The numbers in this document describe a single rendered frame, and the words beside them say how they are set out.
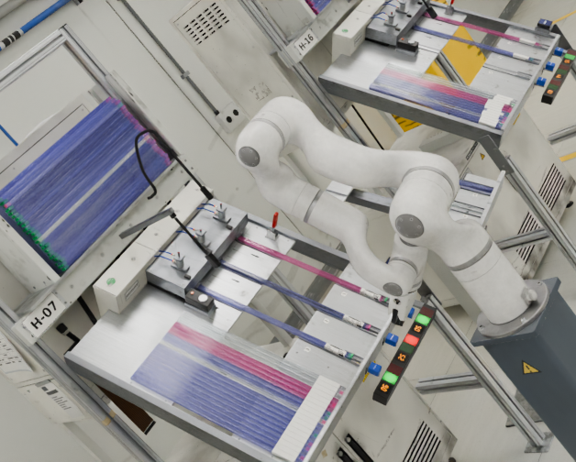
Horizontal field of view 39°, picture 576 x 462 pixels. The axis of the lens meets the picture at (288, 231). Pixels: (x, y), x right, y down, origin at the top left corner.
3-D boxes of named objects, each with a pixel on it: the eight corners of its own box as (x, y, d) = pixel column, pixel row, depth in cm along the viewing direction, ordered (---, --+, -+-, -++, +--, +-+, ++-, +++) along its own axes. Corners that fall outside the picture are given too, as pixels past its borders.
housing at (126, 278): (216, 219, 262) (214, 188, 252) (122, 327, 233) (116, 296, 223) (194, 211, 265) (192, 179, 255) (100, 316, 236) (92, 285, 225)
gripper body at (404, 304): (413, 298, 200) (407, 325, 208) (426, 269, 206) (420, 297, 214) (383, 287, 202) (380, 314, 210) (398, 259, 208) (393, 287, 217)
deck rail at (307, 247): (412, 295, 241) (415, 281, 236) (409, 300, 240) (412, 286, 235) (208, 209, 264) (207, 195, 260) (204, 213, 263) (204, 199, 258)
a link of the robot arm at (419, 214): (497, 228, 190) (438, 150, 183) (478, 280, 177) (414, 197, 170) (455, 245, 198) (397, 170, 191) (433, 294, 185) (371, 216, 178)
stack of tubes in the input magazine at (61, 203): (174, 160, 250) (115, 92, 243) (65, 271, 220) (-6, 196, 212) (154, 172, 260) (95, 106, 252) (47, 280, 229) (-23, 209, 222)
